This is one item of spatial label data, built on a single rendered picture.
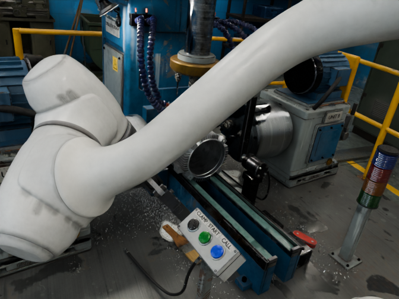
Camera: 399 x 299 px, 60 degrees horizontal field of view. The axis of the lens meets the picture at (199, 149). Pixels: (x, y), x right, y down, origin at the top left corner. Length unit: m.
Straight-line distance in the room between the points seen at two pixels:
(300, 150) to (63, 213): 1.21
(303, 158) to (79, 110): 1.19
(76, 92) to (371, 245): 1.17
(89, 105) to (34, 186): 0.15
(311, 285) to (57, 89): 0.92
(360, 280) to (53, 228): 1.02
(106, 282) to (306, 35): 0.86
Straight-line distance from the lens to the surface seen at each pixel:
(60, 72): 0.52
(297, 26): 0.42
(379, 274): 1.32
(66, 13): 6.26
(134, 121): 1.12
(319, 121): 1.53
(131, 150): 0.39
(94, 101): 0.53
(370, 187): 1.13
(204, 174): 1.28
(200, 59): 1.16
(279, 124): 1.39
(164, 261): 1.13
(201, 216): 0.84
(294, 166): 1.54
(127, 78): 1.34
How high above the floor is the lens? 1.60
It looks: 27 degrees down
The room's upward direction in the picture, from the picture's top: 7 degrees clockwise
